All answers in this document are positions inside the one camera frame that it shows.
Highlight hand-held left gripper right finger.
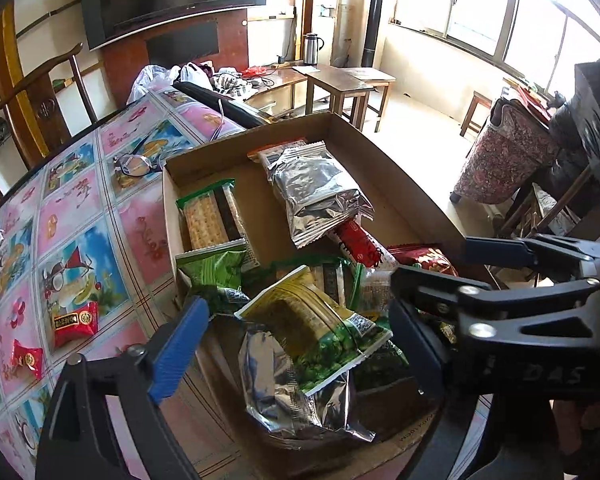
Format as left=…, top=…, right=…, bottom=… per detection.
left=388, top=298, right=482, bottom=480

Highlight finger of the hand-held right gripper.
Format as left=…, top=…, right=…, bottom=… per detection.
left=461, top=233, right=600, bottom=275
left=389, top=264, right=600, bottom=362

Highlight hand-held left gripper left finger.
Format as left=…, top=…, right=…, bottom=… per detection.
left=35, top=295, right=212, bottom=480

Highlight red patterned snack packet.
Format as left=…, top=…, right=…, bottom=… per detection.
left=387, top=243, right=462, bottom=282

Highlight green snack packet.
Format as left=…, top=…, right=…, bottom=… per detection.
left=175, top=240, right=254, bottom=314
left=352, top=342, right=412, bottom=394

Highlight white red snack packet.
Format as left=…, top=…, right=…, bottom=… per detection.
left=330, top=217, right=399, bottom=272

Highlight cardboard box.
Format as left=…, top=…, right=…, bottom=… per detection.
left=161, top=111, right=502, bottom=480

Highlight small green cracker packet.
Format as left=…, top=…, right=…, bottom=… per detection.
left=255, top=255, right=369, bottom=314

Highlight yellow green pea packet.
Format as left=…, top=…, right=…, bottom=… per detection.
left=234, top=265, right=397, bottom=397

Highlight silver snack packet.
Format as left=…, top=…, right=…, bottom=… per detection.
left=237, top=322, right=377, bottom=444
left=266, top=141, right=376, bottom=250

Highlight large green cracker packet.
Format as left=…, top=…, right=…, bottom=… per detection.
left=175, top=178, right=262, bottom=272

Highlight orange cracker packet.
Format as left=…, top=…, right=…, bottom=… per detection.
left=246, top=140, right=309, bottom=167

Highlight person's right forearm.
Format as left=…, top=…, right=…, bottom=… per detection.
left=550, top=401, right=600, bottom=480

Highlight dark wooden chair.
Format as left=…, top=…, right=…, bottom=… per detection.
left=495, top=160, right=600, bottom=272

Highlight floral padded cover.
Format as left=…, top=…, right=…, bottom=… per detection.
left=450, top=97, right=561, bottom=207

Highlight red gold label snack packet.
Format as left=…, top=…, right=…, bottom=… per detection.
left=52, top=301, right=100, bottom=350

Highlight wooden stool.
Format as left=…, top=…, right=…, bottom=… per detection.
left=460, top=91, right=494, bottom=139

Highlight small red candy packet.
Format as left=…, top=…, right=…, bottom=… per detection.
left=10, top=339, right=45, bottom=382

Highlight printed tablecloth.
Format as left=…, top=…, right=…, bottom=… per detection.
left=0, top=87, right=461, bottom=480

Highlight eyeglasses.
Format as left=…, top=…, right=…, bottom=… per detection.
left=112, top=152, right=164, bottom=179

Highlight wooden side table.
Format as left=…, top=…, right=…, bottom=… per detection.
left=305, top=65, right=397, bottom=134

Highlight black long case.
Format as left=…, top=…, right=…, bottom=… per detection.
left=172, top=82, right=277, bottom=129

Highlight window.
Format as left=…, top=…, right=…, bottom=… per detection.
left=390, top=0, right=600, bottom=107

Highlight low television stand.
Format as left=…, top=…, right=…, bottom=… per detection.
left=215, top=67, right=311, bottom=122

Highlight white plastic bag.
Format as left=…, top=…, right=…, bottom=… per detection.
left=127, top=65, right=181, bottom=107
left=180, top=62, right=214, bottom=92

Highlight steel thermos jug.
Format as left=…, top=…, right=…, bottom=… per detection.
left=300, top=32, right=326, bottom=66

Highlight black stove pipe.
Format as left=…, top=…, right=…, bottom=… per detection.
left=362, top=0, right=389, bottom=69

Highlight curved back wooden chair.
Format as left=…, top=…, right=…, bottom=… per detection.
left=0, top=42, right=87, bottom=157

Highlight black rectangular panel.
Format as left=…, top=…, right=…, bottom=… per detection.
left=145, top=20, right=221, bottom=69

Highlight yellow wooden pillar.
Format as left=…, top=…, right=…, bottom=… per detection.
left=0, top=2, right=52, bottom=157

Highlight white cable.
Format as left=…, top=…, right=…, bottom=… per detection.
left=209, top=99, right=232, bottom=142

